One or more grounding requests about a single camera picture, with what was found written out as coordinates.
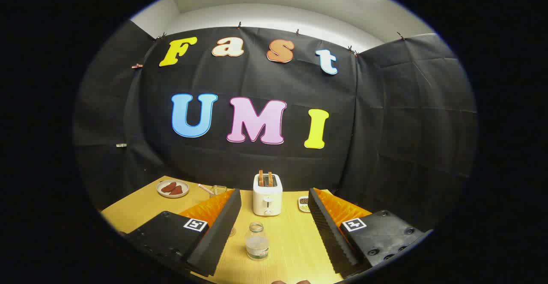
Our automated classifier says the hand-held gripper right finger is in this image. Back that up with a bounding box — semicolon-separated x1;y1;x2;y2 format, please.
307;188;430;276

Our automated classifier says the wooden table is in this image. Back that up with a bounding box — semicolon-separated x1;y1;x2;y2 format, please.
101;176;373;284

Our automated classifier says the white round plate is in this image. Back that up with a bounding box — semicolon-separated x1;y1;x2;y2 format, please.
156;179;190;199

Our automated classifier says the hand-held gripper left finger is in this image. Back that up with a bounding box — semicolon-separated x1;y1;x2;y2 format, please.
123;188;242;277

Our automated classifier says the clear plastic juice bottle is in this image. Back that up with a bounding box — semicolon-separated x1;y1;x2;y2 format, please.
245;222;270;261

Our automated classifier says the white toaster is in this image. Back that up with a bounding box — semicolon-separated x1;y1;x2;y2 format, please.
253;173;283;217

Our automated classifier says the black backdrop cloth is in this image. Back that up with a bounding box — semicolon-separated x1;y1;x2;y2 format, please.
73;20;478;233

